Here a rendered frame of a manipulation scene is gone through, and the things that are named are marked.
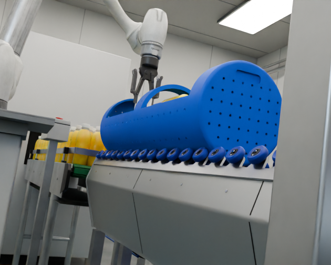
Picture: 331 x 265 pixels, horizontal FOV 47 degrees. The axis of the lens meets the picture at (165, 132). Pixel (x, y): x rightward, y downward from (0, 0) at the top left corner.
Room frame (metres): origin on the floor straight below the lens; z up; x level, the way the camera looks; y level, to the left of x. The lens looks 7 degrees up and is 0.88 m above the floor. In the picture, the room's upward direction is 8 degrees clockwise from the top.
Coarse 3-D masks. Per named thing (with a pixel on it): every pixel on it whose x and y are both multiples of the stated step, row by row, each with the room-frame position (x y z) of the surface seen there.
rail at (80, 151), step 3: (78, 150) 1.83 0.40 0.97; (81, 150) 1.83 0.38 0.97; (84, 150) 1.84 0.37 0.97; (87, 150) 1.84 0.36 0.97; (90, 150) 1.85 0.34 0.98; (93, 150) 1.86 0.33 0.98; (96, 150) 1.86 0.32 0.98; (78, 153) 1.83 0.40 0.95; (81, 153) 1.83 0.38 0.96; (84, 153) 1.84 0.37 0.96; (87, 153) 1.85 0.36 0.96; (90, 153) 1.85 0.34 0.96; (93, 153) 1.86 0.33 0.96; (96, 153) 1.86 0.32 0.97; (93, 156) 1.86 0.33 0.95
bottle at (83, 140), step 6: (78, 132) 1.86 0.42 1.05; (84, 132) 1.85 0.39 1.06; (78, 138) 1.85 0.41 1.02; (84, 138) 1.85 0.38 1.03; (90, 138) 1.87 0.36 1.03; (78, 144) 1.85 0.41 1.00; (84, 144) 1.85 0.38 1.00; (78, 156) 1.84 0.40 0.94; (84, 156) 1.85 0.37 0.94; (72, 162) 1.86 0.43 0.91; (78, 162) 1.84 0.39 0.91; (84, 162) 1.86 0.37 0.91
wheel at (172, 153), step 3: (171, 150) 1.13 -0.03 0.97; (174, 150) 1.12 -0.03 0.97; (177, 150) 1.10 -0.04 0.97; (180, 150) 1.12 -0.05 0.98; (168, 153) 1.13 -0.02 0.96; (171, 153) 1.12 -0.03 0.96; (174, 153) 1.10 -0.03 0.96; (177, 153) 1.10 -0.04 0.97; (168, 156) 1.11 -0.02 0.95; (171, 156) 1.10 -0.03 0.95; (174, 156) 1.10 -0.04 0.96; (177, 156) 1.10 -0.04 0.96; (168, 159) 1.12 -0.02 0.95; (171, 159) 1.11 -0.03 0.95; (174, 159) 1.11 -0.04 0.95
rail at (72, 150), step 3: (69, 147) 1.93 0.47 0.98; (72, 147) 1.87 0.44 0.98; (75, 147) 1.83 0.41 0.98; (33, 150) 3.19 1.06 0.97; (42, 150) 2.74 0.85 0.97; (45, 150) 2.61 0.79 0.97; (57, 150) 2.21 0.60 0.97; (60, 150) 2.13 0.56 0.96; (69, 150) 1.92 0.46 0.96; (72, 150) 1.86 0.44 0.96; (75, 150) 1.83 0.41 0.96; (33, 153) 3.16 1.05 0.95; (39, 153) 2.84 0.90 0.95; (42, 153) 2.72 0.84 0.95; (45, 153) 2.59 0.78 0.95; (57, 153) 2.20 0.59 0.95; (60, 153) 2.12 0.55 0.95; (69, 153) 1.91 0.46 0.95; (72, 153) 1.86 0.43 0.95
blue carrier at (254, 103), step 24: (216, 72) 0.96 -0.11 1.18; (240, 72) 0.99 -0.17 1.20; (264, 72) 1.02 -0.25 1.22; (144, 96) 1.34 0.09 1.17; (192, 96) 0.98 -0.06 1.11; (216, 96) 0.96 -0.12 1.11; (240, 96) 0.99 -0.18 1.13; (264, 96) 1.03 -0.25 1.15; (120, 120) 1.48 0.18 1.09; (144, 120) 1.26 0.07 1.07; (168, 120) 1.10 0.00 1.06; (192, 120) 0.98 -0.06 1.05; (216, 120) 0.97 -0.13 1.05; (240, 120) 1.00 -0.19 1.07; (264, 120) 1.03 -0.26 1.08; (120, 144) 1.54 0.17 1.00; (144, 144) 1.32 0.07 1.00; (168, 144) 1.16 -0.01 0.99; (192, 144) 1.03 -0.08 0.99; (216, 144) 0.97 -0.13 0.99; (240, 144) 1.00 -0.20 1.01; (264, 144) 1.04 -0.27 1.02
